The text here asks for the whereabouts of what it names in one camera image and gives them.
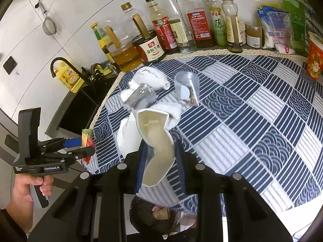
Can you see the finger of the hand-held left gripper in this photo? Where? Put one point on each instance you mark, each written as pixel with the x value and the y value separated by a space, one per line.
pixel 80 153
pixel 72 143

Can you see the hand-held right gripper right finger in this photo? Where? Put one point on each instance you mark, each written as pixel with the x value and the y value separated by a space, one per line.
pixel 182 174

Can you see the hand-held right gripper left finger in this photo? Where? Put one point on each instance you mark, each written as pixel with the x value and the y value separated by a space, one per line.
pixel 139 179

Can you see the red green snack wrapper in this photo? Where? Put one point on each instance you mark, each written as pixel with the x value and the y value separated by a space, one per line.
pixel 87 141

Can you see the black bagged trash bin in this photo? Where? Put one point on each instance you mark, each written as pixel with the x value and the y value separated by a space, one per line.
pixel 141 214

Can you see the crushed white paper cup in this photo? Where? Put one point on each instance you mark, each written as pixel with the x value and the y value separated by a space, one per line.
pixel 156 136

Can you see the silver foil packet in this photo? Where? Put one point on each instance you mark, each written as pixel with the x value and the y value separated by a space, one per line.
pixel 140 97

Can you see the clear plastic cup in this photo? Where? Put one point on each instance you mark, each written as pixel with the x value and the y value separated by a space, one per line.
pixel 184 83

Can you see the white tissue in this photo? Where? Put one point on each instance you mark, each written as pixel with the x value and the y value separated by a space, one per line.
pixel 151 77

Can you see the person's left forearm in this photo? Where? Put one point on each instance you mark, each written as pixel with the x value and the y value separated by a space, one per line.
pixel 11 221

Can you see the person's left hand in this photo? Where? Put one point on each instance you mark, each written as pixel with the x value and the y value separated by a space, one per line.
pixel 22 191

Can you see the grey kitchen cabinet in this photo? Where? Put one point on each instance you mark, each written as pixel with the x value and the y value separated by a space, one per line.
pixel 10 128

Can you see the black sink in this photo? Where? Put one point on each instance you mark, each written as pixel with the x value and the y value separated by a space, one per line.
pixel 75 111

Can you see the brown cardboard scrap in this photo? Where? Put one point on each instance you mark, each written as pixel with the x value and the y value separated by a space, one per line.
pixel 160 214

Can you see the black yellow dish cloth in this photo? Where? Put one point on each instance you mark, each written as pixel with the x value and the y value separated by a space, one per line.
pixel 92 73

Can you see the black faucet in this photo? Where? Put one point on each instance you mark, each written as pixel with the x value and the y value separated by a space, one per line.
pixel 60 60

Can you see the yellow sponge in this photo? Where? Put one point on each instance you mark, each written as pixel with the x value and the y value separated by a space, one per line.
pixel 106 71

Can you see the small clear glass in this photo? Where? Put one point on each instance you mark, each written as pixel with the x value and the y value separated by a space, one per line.
pixel 113 68

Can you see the blue white patterned tablecloth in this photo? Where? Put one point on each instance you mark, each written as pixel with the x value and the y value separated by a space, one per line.
pixel 247 111

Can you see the large clear oil jug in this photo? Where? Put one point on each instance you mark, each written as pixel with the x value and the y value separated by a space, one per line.
pixel 126 53

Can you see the metal mesh strainer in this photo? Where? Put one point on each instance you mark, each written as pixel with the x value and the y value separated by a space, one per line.
pixel 49 26

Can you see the green label yellow cap bottle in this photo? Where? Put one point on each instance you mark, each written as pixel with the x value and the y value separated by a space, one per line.
pixel 101 37

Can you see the dark soy sauce jug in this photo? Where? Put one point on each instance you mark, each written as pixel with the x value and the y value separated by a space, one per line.
pixel 150 49

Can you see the clear yellow cap bottle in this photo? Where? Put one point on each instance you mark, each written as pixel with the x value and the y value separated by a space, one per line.
pixel 180 34

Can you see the black cap red label bottle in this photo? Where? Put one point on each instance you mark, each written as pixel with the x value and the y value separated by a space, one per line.
pixel 164 30

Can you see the green label gold cap bottle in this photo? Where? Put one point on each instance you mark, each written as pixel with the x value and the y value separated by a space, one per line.
pixel 219 27

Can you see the clear bottle red label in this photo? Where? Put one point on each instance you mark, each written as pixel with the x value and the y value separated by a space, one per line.
pixel 199 22

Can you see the gold cap brown sauce bottle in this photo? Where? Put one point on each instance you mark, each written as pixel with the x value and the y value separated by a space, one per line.
pixel 233 30

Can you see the small white label jar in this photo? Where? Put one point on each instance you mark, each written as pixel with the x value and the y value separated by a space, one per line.
pixel 253 36

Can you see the small white red bag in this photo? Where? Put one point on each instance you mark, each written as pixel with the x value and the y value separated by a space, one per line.
pixel 285 49

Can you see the blue white plastic bag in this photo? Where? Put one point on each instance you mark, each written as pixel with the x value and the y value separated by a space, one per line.
pixel 273 25

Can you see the red orange paper cup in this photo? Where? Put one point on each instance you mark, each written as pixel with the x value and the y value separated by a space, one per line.
pixel 315 58

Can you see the green packet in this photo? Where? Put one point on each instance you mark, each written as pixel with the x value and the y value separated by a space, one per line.
pixel 297 22

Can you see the blue patterned cloth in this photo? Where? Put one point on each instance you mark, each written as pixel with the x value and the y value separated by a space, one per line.
pixel 313 12

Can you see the black wall socket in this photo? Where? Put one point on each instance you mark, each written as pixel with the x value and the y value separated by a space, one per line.
pixel 10 65

